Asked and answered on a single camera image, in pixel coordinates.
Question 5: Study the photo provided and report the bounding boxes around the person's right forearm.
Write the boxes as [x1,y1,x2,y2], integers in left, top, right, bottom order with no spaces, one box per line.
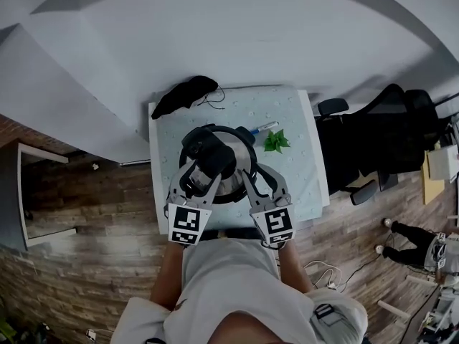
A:
[278,244,313,293]

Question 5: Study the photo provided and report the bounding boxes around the dark cabinet with white frame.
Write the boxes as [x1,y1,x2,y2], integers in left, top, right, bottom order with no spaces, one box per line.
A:
[0,141,78,250]

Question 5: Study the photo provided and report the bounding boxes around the yellow wooden desk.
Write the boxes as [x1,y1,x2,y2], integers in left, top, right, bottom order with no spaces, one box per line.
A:
[421,150,448,206]

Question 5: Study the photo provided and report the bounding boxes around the black pressure cooker pot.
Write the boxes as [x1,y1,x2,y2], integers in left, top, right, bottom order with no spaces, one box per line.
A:
[211,125,259,206]

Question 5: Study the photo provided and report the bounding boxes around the white square table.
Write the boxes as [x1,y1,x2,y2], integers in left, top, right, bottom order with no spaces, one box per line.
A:
[148,84,331,234]

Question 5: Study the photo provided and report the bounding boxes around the long black floor cable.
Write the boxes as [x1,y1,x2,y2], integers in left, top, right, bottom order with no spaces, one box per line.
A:
[336,252,381,293]

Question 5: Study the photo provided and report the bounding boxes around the person's white shirt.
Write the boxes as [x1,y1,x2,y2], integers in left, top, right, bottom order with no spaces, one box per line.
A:
[113,237,369,344]

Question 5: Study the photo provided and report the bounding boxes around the person's left forearm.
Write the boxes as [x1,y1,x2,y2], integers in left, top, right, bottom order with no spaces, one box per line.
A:
[149,242,189,311]

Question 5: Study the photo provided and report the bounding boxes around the white box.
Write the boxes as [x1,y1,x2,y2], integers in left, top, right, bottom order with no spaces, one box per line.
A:
[427,145,459,182]

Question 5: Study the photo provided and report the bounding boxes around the white-legged table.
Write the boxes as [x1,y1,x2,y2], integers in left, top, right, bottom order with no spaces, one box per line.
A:
[376,274,459,344]

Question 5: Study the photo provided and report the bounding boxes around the black cloth pouch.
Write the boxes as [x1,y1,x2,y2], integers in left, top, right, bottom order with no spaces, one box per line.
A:
[150,75,226,120]

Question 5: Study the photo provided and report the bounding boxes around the person's dark trouser leg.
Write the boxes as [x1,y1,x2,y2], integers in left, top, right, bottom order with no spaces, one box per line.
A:
[204,227,261,242]

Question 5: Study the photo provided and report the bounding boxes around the blue and white marker pen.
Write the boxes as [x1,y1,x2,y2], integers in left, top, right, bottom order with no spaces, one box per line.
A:
[250,120,280,135]

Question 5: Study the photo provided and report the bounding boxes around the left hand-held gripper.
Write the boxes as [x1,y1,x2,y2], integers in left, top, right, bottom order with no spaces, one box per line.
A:
[164,163,222,247]

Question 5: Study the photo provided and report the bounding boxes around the white coiled cable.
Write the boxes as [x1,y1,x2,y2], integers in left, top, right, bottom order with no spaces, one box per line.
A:
[303,259,345,290]

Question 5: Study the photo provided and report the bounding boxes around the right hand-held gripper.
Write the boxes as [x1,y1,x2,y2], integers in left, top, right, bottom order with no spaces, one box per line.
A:
[240,162,297,250]

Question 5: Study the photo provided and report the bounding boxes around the pressure cooker lid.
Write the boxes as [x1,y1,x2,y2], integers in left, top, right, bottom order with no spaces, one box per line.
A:
[178,124,258,204]

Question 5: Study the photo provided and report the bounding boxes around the green artificial leaf sprig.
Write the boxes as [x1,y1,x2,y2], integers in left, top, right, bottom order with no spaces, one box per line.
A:
[263,128,290,154]

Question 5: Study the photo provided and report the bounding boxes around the black office chair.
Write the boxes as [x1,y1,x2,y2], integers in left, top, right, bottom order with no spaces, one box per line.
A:
[313,83,451,206]

